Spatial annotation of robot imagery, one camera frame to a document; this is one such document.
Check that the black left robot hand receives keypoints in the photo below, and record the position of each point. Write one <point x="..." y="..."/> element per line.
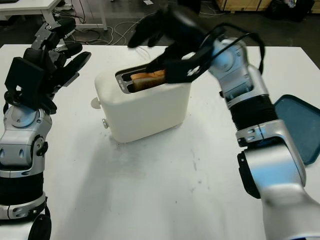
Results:
<point x="45" y="65"/>

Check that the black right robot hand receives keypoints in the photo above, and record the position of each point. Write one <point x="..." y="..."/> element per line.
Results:
<point x="185" y="30"/>

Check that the browned toast slice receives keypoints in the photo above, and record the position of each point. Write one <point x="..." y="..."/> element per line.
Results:
<point x="147" y="80"/>

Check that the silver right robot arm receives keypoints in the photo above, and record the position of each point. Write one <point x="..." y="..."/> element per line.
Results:
<point x="270" y="162"/>

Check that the white two-slot toaster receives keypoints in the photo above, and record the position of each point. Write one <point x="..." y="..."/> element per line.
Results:
<point x="140" y="115"/>

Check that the wooden crate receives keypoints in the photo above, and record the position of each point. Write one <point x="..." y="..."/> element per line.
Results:
<point x="240" y="5"/>

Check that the white office desk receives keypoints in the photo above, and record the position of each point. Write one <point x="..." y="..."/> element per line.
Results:
<point x="25" y="7"/>

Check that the black bag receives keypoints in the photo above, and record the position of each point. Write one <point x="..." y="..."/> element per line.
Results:
<point x="287" y="10"/>

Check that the blue plastic tray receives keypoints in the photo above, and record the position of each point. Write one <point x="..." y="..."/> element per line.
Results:
<point x="300" y="120"/>

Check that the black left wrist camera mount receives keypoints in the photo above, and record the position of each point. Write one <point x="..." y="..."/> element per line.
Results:
<point x="23" y="75"/>

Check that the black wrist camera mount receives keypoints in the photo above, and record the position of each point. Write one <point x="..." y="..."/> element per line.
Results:
<point x="23" y="75"/>
<point x="180" y="72"/>

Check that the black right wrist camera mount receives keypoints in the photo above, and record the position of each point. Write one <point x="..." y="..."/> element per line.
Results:
<point x="180" y="72"/>

